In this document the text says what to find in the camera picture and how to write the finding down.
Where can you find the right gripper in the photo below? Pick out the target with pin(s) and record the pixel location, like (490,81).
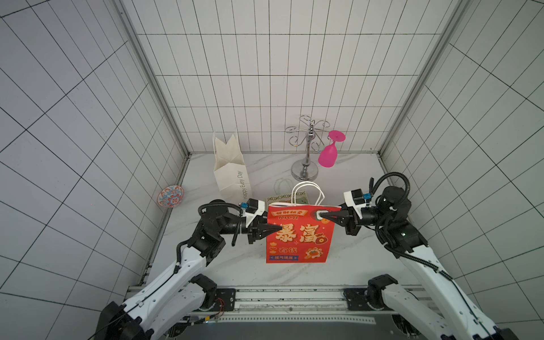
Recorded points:
(350,219)

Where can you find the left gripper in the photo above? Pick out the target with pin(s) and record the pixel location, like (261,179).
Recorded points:
(258,229)

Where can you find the red printed paper bag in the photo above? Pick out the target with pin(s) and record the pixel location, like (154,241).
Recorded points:
(304,235)

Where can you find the green Fresh paper bag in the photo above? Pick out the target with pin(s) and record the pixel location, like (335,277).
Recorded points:
(282,192)

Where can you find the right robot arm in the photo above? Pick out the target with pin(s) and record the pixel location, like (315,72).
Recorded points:
(385,208)

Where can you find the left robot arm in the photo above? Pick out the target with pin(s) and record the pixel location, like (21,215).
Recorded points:
(182,287)

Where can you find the white Happy Every Day bag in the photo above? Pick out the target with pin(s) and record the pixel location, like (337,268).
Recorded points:
(230,170)

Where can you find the chrome cup holder stand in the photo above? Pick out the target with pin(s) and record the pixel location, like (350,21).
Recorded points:
(307,135)

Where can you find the pink plastic wine glass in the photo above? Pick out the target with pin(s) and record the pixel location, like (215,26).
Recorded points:
(328,156)

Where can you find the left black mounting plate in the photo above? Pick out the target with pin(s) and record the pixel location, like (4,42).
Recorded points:
(225,299)

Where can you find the black mounting plate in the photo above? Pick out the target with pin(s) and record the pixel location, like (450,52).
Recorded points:
(225,299)
(362,299)

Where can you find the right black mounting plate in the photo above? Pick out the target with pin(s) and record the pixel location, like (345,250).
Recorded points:
(362,299)

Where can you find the patterned ceramic bowl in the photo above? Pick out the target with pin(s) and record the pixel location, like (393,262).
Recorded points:
(171,196)

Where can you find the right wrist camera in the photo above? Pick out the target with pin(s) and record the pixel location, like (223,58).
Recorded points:
(358,201)

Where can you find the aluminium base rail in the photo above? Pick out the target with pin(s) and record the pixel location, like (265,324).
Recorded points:
(318,304)

